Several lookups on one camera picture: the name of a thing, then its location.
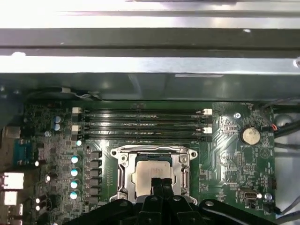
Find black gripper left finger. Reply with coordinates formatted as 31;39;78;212
63;178;164;225

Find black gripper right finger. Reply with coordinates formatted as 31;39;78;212
163;178;277;225

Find silver-topped CPU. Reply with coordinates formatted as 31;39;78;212
130;153;179;197

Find metal socket cover frame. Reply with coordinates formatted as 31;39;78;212
117;150;192;200

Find thin metal locking lever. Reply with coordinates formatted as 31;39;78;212
118;145;182;152

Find black RAM slot white clips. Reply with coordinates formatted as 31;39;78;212
72;125;213;135
72;107;213;116

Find green motherboard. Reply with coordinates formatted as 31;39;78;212
22;99;276;225

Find internal USB port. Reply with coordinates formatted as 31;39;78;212
242;191;258;202

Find round silver coin battery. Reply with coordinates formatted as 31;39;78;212
239;125;261;145

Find grey black PC case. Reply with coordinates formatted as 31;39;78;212
0;0;300;225

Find blue rear port connector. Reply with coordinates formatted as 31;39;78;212
14;138;39;166

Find silver rear port block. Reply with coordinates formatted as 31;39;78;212
0;172;25;190
0;191;19;207

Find grey metal rear port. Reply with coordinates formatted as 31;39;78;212
0;126;22;153

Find black cable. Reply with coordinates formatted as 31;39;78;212
273;140;300;152
273;125;300;138

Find white plug grey wire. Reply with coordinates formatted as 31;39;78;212
61;87;100;99

